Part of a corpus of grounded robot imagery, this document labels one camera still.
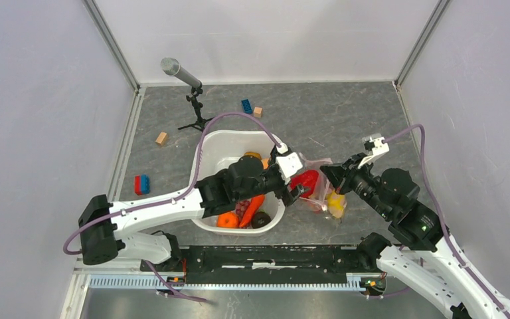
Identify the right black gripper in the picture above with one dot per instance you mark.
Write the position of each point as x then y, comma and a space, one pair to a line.
338, 173

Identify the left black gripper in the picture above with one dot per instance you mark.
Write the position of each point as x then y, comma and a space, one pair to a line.
283, 193

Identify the peach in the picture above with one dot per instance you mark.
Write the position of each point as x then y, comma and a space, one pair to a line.
265, 163

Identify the brown kiwi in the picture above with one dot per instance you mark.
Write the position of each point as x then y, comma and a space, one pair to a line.
254, 155

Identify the clear zip top bag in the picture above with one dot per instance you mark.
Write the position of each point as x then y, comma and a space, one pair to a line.
323, 187

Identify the red bell pepper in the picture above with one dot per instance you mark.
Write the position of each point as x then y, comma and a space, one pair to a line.
308, 180

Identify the yellow pear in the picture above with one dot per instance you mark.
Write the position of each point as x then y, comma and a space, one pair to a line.
336, 204

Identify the purple grapes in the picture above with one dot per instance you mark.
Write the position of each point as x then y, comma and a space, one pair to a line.
241, 208

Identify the strawberry bunch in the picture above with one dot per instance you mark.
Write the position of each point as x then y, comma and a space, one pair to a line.
315, 205

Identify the white plastic basket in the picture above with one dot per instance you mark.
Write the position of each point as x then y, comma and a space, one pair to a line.
221, 148

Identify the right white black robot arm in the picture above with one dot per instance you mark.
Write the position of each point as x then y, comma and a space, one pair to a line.
458, 290

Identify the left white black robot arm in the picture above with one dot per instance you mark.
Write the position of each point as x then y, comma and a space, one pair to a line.
111, 230

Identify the orange carrot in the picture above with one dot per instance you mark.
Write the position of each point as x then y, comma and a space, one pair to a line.
253, 207

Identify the dark avocado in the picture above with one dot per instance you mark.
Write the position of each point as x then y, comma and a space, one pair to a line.
260, 219

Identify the orange tangerine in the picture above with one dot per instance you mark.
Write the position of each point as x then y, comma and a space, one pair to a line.
228, 220

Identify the small wooden cube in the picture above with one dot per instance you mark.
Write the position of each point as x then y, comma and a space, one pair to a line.
257, 112

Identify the wooden block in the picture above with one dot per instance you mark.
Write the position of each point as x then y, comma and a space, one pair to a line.
161, 139

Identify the red blue toy brick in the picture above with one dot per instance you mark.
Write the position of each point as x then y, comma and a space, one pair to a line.
142, 184

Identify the grey microphone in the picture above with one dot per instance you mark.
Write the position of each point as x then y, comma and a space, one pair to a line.
172, 67

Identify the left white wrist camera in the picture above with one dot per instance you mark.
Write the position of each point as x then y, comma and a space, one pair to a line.
286, 160

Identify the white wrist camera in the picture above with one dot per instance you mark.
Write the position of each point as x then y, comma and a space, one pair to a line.
286, 160
375, 147

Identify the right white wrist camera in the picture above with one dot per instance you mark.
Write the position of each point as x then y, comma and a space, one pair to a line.
375, 147

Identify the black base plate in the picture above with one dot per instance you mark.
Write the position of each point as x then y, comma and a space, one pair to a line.
269, 264

